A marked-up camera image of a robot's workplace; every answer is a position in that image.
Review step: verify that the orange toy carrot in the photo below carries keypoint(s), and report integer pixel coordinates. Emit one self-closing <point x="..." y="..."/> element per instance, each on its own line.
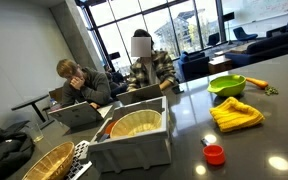
<point x="257" y="82"/>

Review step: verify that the green toy carrot leaves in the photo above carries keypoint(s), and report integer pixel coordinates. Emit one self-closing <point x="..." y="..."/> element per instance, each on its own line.
<point x="271" y="90"/>

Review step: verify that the gray laptop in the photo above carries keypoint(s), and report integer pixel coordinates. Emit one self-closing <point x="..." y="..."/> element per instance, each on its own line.
<point x="139" y="94"/>

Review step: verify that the person in plaid shirt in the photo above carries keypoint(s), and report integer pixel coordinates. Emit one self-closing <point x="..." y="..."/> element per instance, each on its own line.
<point x="160" y="68"/>

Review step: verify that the black phone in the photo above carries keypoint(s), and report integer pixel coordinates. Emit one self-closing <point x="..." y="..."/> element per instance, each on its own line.
<point x="177" y="89"/>

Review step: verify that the round wicker basket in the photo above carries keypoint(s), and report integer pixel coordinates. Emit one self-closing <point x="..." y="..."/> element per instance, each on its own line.
<point x="134" y="123"/>

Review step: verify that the black sign on stand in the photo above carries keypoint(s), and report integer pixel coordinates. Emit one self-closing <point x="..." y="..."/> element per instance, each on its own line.
<point x="114" y="55"/>

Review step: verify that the person in gray hoodie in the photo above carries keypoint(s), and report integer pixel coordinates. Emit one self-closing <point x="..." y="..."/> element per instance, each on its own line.
<point x="96" y="88"/>

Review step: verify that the orange bowl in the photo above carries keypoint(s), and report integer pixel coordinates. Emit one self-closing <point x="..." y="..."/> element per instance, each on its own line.
<point x="109" y="127"/>

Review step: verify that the blue armchair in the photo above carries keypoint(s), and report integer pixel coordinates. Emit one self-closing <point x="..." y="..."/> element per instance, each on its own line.
<point x="242" y="34"/>
<point x="194" y="66"/>

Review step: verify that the small dark blue object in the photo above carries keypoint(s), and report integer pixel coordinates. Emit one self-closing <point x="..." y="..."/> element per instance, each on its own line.
<point x="103" y="137"/>

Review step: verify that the grey plastic bin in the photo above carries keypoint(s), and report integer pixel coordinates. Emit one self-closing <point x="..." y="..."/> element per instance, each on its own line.
<point x="130" y="152"/>

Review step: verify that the silver laptop with logo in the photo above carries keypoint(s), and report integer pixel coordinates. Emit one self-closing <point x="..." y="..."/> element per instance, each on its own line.
<point x="74" y="115"/>

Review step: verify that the small black white object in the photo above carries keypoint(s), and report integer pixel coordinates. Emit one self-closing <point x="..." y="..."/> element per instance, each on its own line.
<point x="205" y="141"/>

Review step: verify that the wooden coffee table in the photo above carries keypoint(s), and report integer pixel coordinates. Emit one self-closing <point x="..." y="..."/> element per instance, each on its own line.
<point x="220" y="64"/>

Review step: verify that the green plastic bowl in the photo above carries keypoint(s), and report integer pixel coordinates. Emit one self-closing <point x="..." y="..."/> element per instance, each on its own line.
<point x="227" y="85"/>

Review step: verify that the dark armchair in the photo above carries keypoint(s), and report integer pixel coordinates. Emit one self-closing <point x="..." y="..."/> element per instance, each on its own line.
<point x="213" y="39"/>

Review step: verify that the brown chair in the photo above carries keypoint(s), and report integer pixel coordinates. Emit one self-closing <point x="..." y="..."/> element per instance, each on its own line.
<point x="56" y="94"/>

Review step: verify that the clear water bottle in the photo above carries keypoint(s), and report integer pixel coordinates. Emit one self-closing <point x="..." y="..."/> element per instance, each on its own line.
<point x="54" y="104"/>

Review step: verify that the yellow knit hat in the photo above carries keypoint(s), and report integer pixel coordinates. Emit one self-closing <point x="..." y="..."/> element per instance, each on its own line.
<point x="235" y="116"/>

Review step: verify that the red plastic cup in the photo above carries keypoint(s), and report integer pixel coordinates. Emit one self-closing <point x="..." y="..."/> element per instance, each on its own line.
<point x="214" y="155"/>

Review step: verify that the black stand with screen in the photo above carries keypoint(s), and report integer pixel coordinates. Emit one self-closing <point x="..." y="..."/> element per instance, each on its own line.
<point x="229" y="16"/>

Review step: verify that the small black side table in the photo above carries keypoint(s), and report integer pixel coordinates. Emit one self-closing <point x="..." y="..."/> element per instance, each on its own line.
<point x="30" y="101"/>

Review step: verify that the clear drinking glass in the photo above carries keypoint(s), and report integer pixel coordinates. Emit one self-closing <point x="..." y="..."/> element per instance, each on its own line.
<point x="36" y="133"/>

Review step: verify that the oval wicker basket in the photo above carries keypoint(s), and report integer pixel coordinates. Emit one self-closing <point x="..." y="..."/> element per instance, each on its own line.
<point x="50" y="165"/>

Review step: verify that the dark blue sofa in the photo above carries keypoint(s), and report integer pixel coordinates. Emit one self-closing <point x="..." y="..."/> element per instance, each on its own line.
<point x="270" y="46"/>

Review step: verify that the black jacket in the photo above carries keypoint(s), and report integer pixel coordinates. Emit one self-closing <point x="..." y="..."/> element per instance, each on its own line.
<point x="4" y="151"/>

